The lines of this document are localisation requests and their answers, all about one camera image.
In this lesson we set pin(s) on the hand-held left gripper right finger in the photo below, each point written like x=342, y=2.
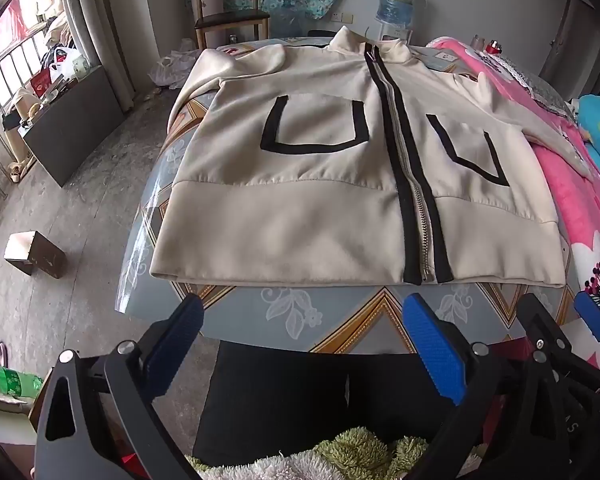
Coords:
x=435, y=350

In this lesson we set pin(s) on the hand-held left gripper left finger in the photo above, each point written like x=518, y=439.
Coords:
x=175, y=342

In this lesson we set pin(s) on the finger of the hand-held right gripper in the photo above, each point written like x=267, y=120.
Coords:
x=592, y=315
x=537, y=320

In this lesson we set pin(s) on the beige zip jacket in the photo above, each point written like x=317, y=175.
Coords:
x=290, y=220

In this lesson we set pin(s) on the fruit print tablecloth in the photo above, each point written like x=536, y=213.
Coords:
x=350, y=315

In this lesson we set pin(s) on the pink floral blanket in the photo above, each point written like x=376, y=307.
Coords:
x=575, y=200

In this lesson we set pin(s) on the green fluffy cloth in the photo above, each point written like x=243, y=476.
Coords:
x=355, y=452

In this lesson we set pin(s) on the brown cardboard box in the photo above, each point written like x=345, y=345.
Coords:
x=35, y=255

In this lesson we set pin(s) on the green plastic bottle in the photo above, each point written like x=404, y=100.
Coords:
x=10, y=380

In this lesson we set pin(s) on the grey lace pillow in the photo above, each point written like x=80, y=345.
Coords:
x=540, y=85

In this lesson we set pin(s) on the dark grey cabinet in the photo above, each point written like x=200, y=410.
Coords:
x=75, y=125

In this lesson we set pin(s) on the room door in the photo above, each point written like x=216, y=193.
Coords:
x=575, y=45

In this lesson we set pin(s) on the clear plastic bag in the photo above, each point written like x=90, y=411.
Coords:
x=172, y=70

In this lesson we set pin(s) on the red box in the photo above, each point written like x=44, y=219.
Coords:
x=41, y=82

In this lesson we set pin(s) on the white plastic bag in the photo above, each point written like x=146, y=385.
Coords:
x=67, y=62

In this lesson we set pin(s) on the grey curtain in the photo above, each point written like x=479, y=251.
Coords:
x=95, y=35

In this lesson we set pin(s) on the white water dispenser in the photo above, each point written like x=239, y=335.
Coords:
x=397, y=32

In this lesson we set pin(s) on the wooden chair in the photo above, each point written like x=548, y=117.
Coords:
x=230, y=17

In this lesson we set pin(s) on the blue water dispenser bottle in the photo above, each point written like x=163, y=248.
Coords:
x=395, y=0

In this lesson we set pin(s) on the wall socket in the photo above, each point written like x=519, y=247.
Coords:
x=346, y=17

